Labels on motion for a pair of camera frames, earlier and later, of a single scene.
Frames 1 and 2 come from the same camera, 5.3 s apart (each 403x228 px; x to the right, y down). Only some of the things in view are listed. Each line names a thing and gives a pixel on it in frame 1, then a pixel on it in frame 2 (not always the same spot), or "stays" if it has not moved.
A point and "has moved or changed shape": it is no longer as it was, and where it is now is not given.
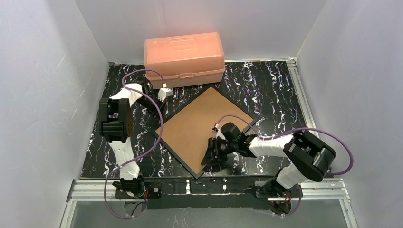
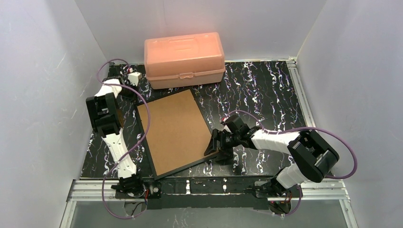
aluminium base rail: [102, 190] stays
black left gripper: [154, 102] -> [126, 91]
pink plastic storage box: [185, 60] stays
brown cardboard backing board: [189, 132] has moved or changed shape
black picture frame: [170, 118] -> [196, 162]
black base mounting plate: [198, 193] stays
